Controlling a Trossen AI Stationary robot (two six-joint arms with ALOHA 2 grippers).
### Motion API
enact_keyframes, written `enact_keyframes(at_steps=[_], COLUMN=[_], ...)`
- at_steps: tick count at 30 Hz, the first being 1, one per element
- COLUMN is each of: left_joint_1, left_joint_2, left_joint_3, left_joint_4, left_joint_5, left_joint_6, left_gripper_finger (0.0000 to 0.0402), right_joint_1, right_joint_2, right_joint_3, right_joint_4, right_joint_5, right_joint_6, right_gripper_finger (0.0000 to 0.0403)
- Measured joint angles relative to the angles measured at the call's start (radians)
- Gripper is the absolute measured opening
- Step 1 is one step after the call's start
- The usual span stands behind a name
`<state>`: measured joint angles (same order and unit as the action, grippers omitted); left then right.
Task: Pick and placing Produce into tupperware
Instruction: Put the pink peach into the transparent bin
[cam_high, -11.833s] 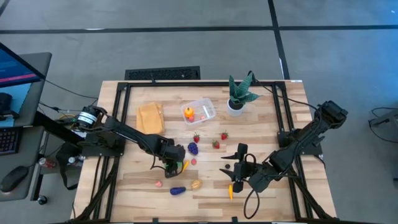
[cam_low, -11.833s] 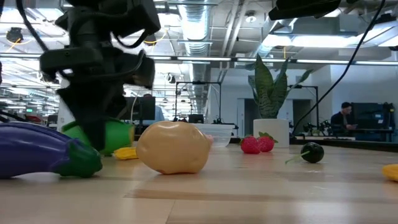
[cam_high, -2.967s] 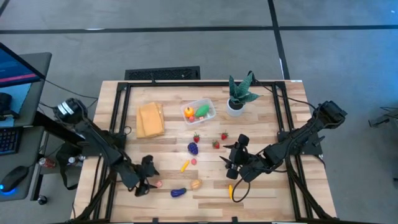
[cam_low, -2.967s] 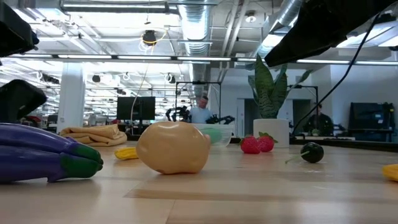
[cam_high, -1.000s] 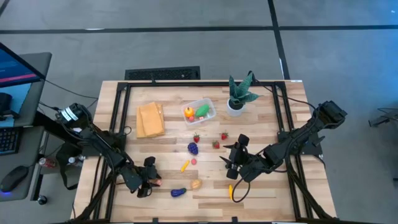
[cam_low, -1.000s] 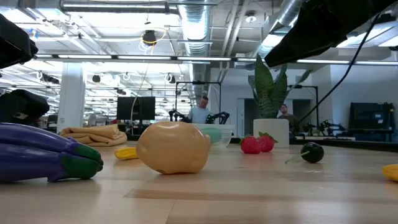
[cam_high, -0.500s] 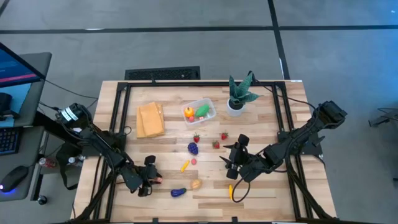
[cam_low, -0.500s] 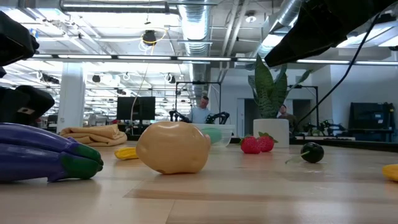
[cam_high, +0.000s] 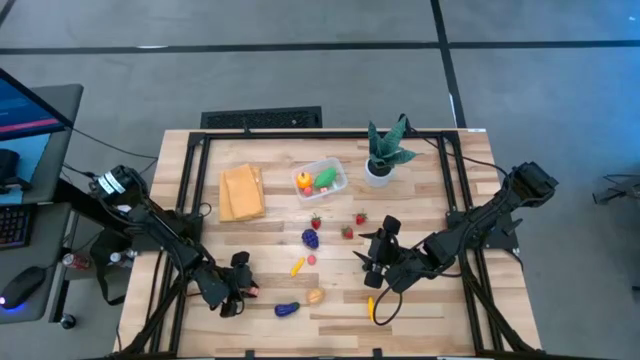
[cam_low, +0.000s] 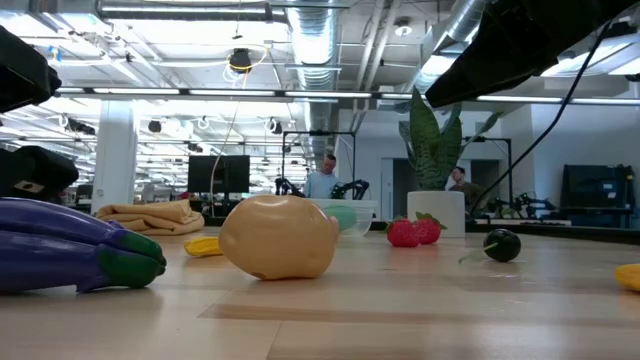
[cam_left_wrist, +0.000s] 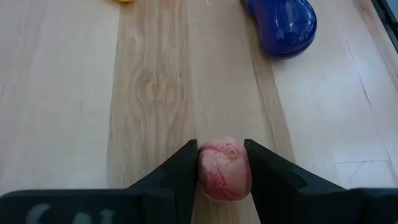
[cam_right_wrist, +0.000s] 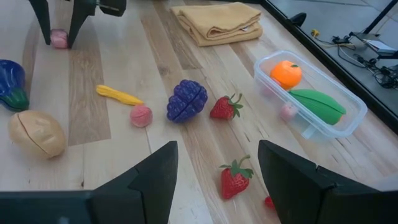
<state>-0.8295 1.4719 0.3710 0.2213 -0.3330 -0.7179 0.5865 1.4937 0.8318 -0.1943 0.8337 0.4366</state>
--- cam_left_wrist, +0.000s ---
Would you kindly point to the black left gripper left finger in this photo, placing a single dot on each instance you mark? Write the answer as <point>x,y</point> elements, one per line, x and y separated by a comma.
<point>161,199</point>

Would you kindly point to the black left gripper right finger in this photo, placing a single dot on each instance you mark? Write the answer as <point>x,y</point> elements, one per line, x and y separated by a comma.
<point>286,193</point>

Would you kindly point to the purple toy eggplant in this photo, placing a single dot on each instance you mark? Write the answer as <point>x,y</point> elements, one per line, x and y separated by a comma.
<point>284,28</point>

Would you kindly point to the pink wrinkled toy fruit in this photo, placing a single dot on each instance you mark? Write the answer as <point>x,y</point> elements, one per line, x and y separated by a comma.
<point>224,171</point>

